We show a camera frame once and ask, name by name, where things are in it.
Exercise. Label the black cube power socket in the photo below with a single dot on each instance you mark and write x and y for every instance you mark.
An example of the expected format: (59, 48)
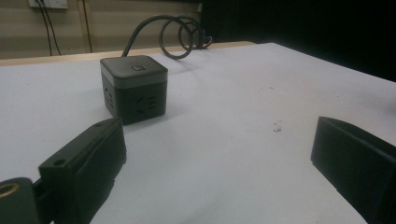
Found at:
(137, 90)

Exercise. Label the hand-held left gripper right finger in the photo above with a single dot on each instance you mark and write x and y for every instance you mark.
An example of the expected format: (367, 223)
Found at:
(358, 165)

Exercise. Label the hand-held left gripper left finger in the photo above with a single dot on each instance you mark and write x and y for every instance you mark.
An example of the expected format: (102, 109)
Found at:
(84, 168)

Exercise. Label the white wall outlet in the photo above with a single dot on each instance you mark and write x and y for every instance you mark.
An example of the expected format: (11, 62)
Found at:
(49, 3)

